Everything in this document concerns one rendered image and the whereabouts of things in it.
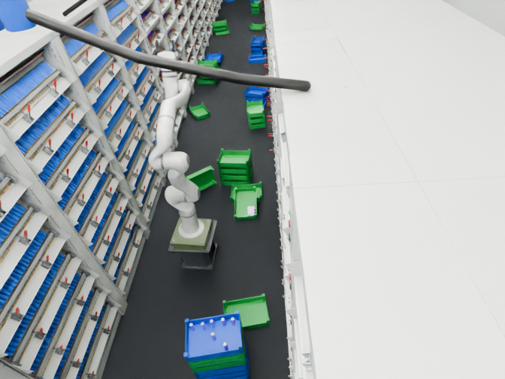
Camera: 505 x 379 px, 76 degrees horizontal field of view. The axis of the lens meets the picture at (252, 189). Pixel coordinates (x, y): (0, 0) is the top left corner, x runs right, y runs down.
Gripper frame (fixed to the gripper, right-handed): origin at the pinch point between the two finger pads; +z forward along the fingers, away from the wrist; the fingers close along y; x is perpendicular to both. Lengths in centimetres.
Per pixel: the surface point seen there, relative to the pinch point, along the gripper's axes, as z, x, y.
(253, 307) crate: -171, 37, 46
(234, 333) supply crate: -141, 81, 35
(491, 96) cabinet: -3, 129, 99
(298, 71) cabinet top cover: -1, 106, 61
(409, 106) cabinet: -5, 129, 82
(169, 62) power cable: 4, 120, 29
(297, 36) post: 6, 79, 64
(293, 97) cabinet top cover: -4, 121, 58
